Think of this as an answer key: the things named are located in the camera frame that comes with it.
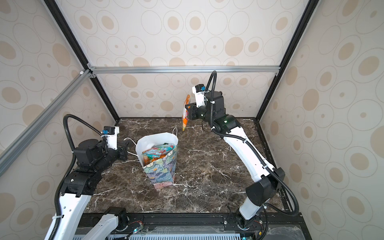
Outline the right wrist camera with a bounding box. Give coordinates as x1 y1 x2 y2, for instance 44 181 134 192
192 84 206 108

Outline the red yellow Fox's fruits packet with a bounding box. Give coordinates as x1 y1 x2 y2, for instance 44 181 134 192
143 155 166 165

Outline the white paper bag colourful print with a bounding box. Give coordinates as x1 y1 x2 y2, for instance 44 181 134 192
126 128 179 190

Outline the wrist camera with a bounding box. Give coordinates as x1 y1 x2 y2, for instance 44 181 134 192
192 84 206 108
101 126 120 150

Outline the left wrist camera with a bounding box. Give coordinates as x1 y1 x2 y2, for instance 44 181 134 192
101 126 120 150

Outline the right black frame post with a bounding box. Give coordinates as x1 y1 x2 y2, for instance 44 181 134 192
256 0 320 122

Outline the left black frame post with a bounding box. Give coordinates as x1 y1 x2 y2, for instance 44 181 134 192
44 0 120 122

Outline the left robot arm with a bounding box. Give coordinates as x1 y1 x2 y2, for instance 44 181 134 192
45 114 132 240

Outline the horizontal aluminium frame bar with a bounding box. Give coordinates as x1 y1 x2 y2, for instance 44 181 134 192
91 66 280 74

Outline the orange snack packet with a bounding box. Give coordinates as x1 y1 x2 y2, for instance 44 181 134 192
182 95 191 131

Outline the black frame post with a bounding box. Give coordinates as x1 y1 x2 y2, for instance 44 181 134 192
44 0 120 122
256 0 320 122

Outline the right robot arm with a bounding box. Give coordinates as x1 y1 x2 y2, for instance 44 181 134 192
182 71 299 229

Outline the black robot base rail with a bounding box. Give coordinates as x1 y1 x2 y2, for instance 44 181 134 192
105 213 311 240

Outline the teal red Fox's packet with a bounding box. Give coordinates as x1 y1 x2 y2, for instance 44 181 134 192
142 144 175 156

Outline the diagonal aluminium frame bar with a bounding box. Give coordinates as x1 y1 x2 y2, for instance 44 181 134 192
1 70 91 175

